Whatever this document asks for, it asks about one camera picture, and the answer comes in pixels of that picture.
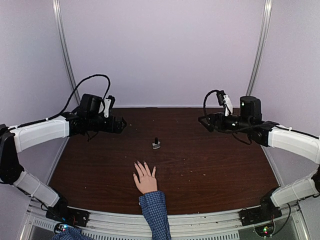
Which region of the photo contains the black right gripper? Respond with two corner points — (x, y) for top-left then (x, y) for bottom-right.
(198, 110), (252, 134)

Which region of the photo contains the clear nail polish bottle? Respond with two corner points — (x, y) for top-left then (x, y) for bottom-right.
(152, 141), (161, 150)

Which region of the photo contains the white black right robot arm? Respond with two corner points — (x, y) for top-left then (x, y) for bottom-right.
(198, 90), (320, 221)

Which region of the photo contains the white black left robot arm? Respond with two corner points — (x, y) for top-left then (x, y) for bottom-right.
(0, 93), (127, 222)

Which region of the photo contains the mannequin hand with painted nails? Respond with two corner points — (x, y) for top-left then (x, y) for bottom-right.
(132, 161), (158, 195)

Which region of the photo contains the blue checkered shirt sleeve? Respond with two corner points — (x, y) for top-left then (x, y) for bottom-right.
(139, 191), (172, 240)

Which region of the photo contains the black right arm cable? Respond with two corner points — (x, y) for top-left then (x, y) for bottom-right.
(202, 89), (253, 146)

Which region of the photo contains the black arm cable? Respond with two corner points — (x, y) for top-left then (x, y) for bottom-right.
(202, 89), (253, 146)
(44, 74), (111, 121)

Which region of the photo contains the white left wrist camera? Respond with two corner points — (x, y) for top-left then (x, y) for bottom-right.
(101, 95), (116, 118)

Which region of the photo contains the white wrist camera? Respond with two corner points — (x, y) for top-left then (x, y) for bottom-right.
(101, 95), (116, 118)
(216, 90), (233, 117)

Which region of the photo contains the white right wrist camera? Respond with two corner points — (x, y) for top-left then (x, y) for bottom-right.
(216, 90), (233, 117)

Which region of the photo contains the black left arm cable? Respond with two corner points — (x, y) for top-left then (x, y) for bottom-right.
(44, 74), (111, 121)

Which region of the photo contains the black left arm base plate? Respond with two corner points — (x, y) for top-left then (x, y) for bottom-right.
(45, 207), (90, 227)

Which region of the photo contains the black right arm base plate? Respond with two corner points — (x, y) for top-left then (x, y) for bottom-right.
(238, 206), (282, 226)

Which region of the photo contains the slotted aluminium base rail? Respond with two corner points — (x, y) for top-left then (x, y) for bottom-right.
(19, 192), (310, 240)

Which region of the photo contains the right aluminium frame post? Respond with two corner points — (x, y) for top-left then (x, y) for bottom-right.
(245, 0), (273, 97)

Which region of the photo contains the aluminium frame post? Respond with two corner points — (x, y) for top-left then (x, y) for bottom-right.
(52, 0), (81, 105)
(245, 0), (273, 97)

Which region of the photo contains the left aluminium frame post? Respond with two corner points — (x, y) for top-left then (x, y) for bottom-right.
(52, 0), (81, 105)

